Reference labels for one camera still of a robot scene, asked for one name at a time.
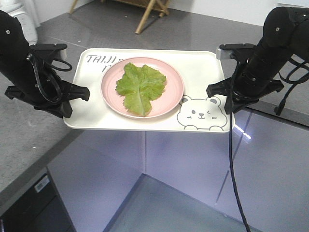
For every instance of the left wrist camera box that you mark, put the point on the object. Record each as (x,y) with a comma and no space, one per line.
(50,51)

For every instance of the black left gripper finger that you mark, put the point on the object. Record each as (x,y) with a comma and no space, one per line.
(72,91)
(62,109)

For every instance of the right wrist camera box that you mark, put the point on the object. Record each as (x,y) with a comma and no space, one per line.
(238,50)

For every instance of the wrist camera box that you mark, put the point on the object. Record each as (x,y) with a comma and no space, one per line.
(238,50)
(50,51)

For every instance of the cream bear serving tray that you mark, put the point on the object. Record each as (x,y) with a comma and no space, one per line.
(195,112)

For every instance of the white lower cabinet fronts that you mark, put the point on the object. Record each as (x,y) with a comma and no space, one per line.
(159,181)

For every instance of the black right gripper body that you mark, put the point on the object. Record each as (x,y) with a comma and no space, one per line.
(247,88)

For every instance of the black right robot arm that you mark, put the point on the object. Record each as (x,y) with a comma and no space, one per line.
(285,33)

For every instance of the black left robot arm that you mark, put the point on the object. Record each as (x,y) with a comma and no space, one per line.
(32,71)

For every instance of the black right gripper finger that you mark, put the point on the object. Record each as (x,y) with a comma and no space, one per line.
(223,88)
(235,104)

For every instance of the black built-in oven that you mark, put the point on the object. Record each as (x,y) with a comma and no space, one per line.
(32,204)

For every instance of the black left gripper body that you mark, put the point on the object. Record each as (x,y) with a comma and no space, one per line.
(33,98)

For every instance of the pink round plate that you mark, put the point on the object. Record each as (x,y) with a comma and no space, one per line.
(170,98)

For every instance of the wooden folding stand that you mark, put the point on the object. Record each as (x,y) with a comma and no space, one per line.
(108,16)

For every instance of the green lettuce leaf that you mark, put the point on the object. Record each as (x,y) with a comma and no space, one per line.
(139,86)

